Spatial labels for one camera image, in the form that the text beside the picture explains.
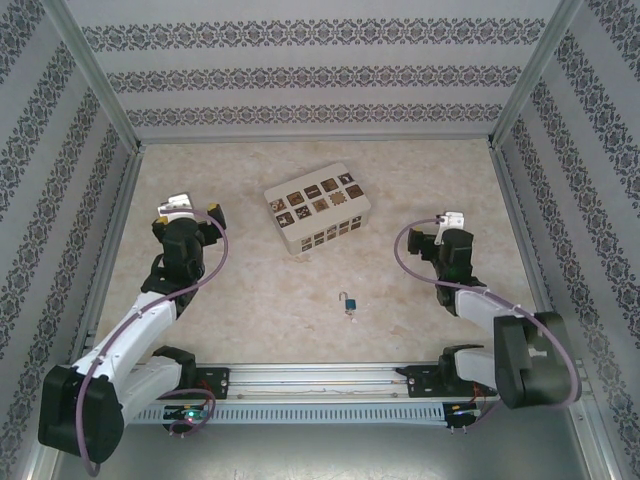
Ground white tin box with pictures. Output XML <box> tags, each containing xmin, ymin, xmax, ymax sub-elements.
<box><xmin>263</xmin><ymin>162</ymin><xmax>375</xmax><ymax>257</ymax></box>

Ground left controller board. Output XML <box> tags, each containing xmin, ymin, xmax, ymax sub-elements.
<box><xmin>164</xmin><ymin>405</ymin><xmax>209</xmax><ymax>422</ymax></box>

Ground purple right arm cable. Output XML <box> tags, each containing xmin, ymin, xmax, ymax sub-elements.
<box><xmin>394</xmin><ymin>216</ymin><xmax>584</xmax><ymax>431</ymax></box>

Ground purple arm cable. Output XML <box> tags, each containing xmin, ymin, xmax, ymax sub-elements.
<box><xmin>394</xmin><ymin>216</ymin><xmax>584</xmax><ymax>431</ymax></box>
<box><xmin>77</xmin><ymin>209</ymin><xmax>231</xmax><ymax>477</ymax></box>

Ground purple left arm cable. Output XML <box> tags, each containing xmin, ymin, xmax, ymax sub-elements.
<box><xmin>77</xmin><ymin>209</ymin><xmax>231</xmax><ymax>477</ymax></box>

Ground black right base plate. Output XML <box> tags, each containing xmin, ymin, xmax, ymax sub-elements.
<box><xmin>405</xmin><ymin>364</ymin><xmax>454</xmax><ymax>400</ymax></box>

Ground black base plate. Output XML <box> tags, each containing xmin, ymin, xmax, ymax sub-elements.
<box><xmin>405</xmin><ymin>364</ymin><xmax>454</xmax><ymax>400</ymax></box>
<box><xmin>192</xmin><ymin>366</ymin><xmax>231</xmax><ymax>401</ymax></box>

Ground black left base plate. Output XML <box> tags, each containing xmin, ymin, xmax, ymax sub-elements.
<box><xmin>192</xmin><ymin>366</ymin><xmax>231</xmax><ymax>401</ymax></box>

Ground aluminium frame post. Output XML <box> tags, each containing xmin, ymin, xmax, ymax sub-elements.
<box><xmin>488</xmin><ymin>0</ymin><xmax>587</xmax><ymax>151</ymax></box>
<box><xmin>42</xmin><ymin>0</ymin><xmax>146</xmax><ymax>151</ymax></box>

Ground aluminium mounting rail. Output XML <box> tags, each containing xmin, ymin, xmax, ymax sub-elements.
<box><xmin>134</xmin><ymin>363</ymin><xmax>592</xmax><ymax>402</ymax></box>

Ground slotted grey cable duct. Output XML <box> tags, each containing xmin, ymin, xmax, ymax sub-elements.
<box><xmin>134</xmin><ymin>403</ymin><xmax>447</xmax><ymax>425</ymax></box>

